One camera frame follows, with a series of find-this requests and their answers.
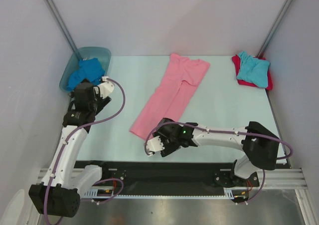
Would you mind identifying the aluminium corner post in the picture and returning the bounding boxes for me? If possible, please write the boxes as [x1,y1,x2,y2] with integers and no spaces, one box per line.
[257,0,295,58]
[44,0,78,52]

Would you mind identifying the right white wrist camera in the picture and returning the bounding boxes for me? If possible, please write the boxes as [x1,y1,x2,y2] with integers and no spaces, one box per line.
[146,136,164,156]

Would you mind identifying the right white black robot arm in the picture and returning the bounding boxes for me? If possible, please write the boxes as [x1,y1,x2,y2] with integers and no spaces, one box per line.
[144,118,279,188]

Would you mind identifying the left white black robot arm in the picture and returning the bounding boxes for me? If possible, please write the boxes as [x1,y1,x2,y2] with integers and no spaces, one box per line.
[28,80,114,218]

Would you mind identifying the slotted cable duct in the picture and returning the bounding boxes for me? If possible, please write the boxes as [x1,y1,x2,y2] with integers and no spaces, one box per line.
[83,187,114,199]
[224,187,250,200]

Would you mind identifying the blue crumpled t shirt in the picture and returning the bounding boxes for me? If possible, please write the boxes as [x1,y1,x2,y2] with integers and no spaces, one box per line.
[66,58,105,91]

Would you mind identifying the front aluminium rail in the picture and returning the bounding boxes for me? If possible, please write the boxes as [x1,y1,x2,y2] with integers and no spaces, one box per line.
[36,168,308,190]

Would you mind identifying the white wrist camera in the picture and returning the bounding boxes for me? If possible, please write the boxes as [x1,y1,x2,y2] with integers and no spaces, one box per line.
[146,136,164,156]
[94,76,115,99]

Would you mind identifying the right aluminium corner post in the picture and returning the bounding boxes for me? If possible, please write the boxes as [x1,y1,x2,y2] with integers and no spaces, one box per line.
[257,0,295,58]

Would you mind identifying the left aluminium corner post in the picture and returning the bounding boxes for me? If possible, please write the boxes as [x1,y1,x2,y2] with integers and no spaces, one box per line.
[44,0,78,52]

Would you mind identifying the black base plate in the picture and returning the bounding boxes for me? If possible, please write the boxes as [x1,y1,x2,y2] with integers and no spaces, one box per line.
[75,161,260,197]

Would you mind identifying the right slotted cable duct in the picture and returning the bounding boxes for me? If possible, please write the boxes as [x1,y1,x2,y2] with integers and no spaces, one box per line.
[224,187,250,200]

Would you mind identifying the teal plastic bin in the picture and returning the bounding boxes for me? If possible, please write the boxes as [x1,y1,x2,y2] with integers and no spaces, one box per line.
[59,47,111,93]

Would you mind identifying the pink t shirt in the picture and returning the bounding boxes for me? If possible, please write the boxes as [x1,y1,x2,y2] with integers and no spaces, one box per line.
[130,53,210,140]

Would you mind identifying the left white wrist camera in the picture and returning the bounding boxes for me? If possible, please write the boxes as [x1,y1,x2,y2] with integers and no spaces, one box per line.
[94,76,115,99]

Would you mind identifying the left slotted cable duct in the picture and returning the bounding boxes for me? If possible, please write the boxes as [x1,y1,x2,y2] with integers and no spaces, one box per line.
[83,187,114,199]

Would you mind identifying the teal folded t shirt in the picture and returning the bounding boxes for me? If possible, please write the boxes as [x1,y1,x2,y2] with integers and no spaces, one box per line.
[237,51,270,88]

